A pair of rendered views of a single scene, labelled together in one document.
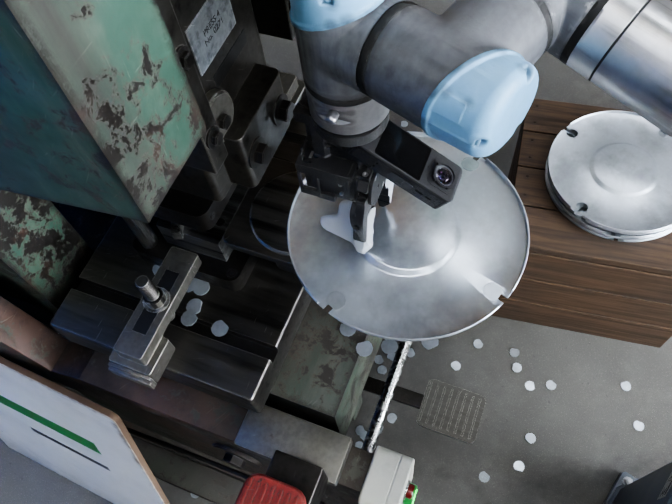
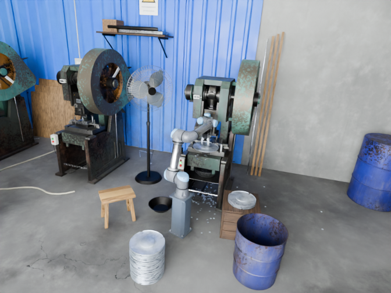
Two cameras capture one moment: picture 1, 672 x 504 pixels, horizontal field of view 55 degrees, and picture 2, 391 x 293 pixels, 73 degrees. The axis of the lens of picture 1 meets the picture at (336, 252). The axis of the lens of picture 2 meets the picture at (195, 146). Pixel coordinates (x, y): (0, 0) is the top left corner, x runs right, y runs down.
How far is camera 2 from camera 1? 2.79 m
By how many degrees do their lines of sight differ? 63
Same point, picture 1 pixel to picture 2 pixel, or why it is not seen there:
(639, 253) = (226, 202)
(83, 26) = (195, 104)
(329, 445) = (184, 154)
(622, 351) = (217, 232)
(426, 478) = not seen: hidden behind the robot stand
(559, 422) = (200, 222)
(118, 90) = (195, 109)
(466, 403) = (199, 199)
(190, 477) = not seen: hidden behind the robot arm
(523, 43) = (203, 120)
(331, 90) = not seen: hidden behind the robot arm
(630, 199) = (235, 198)
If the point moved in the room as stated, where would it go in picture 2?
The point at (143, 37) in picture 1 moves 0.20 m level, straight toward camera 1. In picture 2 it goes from (198, 109) to (183, 110)
